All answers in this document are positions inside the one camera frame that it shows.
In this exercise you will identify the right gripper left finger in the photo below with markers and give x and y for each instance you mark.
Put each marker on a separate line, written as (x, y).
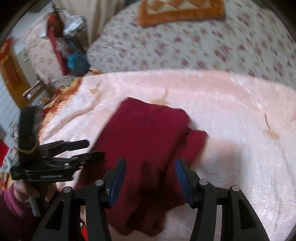
(62, 221)

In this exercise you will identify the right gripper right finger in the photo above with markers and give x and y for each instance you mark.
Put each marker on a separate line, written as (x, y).
(239, 219)

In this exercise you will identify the dark red fleece garment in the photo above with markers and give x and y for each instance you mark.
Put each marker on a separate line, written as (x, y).
(150, 138)

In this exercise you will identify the magenta sleeve forearm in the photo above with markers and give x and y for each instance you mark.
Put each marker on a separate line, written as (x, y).
(17, 219)

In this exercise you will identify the person's left hand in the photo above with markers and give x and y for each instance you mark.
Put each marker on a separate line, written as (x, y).
(23, 191)

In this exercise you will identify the orange yellow patterned blanket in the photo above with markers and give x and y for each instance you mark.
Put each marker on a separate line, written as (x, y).
(62, 94)

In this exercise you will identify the pink quilted satin bedspread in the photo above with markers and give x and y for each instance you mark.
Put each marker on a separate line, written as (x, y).
(250, 123)

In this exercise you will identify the blue plastic bag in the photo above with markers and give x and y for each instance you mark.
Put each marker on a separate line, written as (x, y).
(78, 64)

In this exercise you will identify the floral covered furniture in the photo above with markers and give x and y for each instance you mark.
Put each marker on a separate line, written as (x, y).
(41, 52)

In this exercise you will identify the beige curtain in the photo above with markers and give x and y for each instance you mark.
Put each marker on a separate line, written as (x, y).
(96, 13)

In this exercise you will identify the floral white bed sheet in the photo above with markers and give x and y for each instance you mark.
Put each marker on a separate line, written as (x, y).
(250, 40)

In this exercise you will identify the orange patterned pillow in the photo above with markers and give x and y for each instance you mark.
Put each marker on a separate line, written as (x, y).
(152, 13)

